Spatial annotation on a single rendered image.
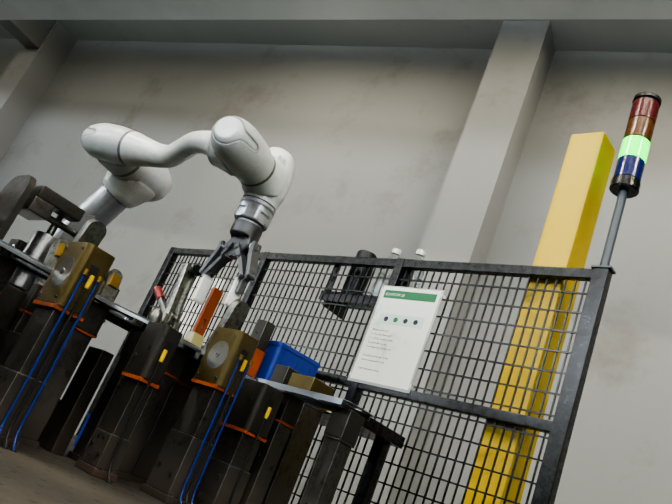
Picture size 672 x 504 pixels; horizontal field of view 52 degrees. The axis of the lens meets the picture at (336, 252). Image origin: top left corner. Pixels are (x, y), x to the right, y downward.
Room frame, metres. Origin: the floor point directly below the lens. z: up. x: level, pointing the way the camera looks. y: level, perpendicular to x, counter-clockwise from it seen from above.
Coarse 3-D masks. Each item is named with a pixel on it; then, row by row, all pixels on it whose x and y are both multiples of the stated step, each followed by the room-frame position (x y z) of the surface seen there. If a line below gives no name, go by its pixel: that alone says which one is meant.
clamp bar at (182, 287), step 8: (184, 264) 1.70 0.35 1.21; (184, 272) 1.69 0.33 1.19; (192, 272) 1.68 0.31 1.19; (176, 280) 1.70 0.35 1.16; (184, 280) 1.70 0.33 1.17; (192, 280) 1.71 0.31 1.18; (176, 288) 1.69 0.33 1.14; (184, 288) 1.71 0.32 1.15; (176, 296) 1.68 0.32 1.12; (184, 296) 1.70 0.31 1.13; (168, 304) 1.69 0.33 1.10; (176, 304) 1.70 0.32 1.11; (184, 304) 1.70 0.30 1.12; (168, 312) 1.68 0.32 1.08; (176, 312) 1.70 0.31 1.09; (176, 320) 1.69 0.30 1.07
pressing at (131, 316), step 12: (0, 240) 1.17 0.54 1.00; (12, 252) 1.25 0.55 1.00; (24, 264) 1.31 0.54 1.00; (36, 264) 1.22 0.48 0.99; (36, 276) 1.36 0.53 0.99; (48, 276) 1.35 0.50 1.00; (96, 300) 1.39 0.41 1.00; (108, 300) 1.33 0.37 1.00; (108, 312) 1.50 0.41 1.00; (120, 312) 1.43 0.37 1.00; (132, 312) 1.35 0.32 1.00; (120, 324) 1.57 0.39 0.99; (132, 324) 1.54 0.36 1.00; (144, 324) 1.46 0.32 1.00; (192, 348) 1.45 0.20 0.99
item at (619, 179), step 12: (636, 96) 1.50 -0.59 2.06; (648, 96) 1.48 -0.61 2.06; (612, 180) 1.50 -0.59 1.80; (624, 180) 1.47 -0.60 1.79; (636, 180) 1.47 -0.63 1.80; (612, 192) 1.53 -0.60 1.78; (624, 192) 1.49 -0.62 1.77; (636, 192) 1.49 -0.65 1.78; (624, 204) 1.50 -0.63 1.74; (612, 216) 1.51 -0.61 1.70; (612, 228) 1.50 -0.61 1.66; (612, 240) 1.49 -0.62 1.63; (612, 252) 1.50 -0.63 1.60; (600, 264) 1.50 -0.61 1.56
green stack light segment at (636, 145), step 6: (624, 138) 1.50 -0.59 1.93; (630, 138) 1.48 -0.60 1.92; (636, 138) 1.47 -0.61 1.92; (642, 138) 1.47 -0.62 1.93; (624, 144) 1.50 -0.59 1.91; (630, 144) 1.48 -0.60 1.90; (636, 144) 1.47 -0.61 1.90; (642, 144) 1.47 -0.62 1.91; (648, 144) 1.48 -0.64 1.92; (624, 150) 1.49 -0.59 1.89; (630, 150) 1.48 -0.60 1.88; (636, 150) 1.47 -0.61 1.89; (642, 150) 1.47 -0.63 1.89; (648, 150) 1.49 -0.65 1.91; (618, 156) 1.52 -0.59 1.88; (642, 156) 1.47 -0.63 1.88
